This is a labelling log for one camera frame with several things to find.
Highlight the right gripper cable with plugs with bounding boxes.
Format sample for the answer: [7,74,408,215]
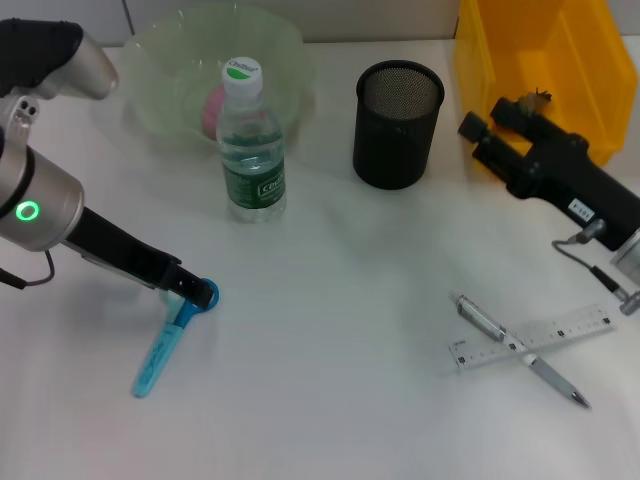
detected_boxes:
[551,218,640,318]

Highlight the blue sheathed scissors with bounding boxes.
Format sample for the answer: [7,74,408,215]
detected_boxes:
[132,277,221,400]

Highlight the black mesh pen cup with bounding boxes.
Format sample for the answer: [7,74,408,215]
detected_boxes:
[352,60,446,191]

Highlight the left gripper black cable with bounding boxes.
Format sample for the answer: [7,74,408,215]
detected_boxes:
[0,247,56,291]

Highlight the translucent green fruit bowl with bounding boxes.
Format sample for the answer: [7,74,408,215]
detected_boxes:
[122,4,319,157]

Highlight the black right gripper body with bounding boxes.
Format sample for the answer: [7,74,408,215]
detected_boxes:
[504,133,640,252]

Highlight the yellow plastic storage bin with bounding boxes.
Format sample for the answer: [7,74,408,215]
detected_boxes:
[452,0,640,169]

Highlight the silver white ballpoint pen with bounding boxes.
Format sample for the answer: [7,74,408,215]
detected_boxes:
[454,293,592,410]

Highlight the clear plastic ruler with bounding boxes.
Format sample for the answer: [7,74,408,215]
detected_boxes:
[448,301,619,374]

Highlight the pink toy peach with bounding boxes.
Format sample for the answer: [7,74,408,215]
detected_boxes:
[201,84,229,144]

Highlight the green plastic wrapper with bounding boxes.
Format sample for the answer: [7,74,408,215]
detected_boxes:
[517,87,555,109]

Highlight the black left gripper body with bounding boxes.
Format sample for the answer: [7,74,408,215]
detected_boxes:
[62,204,184,291]

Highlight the clear water bottle green label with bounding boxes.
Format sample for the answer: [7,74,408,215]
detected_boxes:
[215,55,288,225]

